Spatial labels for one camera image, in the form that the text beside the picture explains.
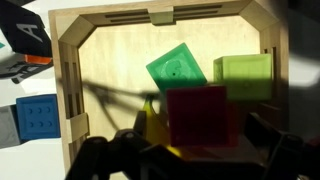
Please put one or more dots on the light green block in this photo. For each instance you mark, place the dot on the light green block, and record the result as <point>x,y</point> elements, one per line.
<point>246,77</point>

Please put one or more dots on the yellow banana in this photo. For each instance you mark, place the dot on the yellow banana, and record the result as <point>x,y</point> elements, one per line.
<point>155,132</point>

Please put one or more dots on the dark green block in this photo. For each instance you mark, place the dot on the dark green block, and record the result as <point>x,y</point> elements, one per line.
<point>175,69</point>

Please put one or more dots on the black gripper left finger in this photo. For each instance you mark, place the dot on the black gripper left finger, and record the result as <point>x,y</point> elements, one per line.
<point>128,152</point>

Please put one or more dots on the blue block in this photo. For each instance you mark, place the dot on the blue block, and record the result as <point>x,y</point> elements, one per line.
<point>38,117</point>

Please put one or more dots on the wooden tray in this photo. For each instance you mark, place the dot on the wooden tray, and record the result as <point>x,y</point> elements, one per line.
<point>100,55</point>

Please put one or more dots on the pink block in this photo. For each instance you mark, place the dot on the pink block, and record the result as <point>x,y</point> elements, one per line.
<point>200,116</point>

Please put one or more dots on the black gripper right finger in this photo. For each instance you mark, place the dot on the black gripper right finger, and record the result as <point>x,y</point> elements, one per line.
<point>287,156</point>

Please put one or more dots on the grey block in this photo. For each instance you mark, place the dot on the grey block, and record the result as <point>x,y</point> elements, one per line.
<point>9,134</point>

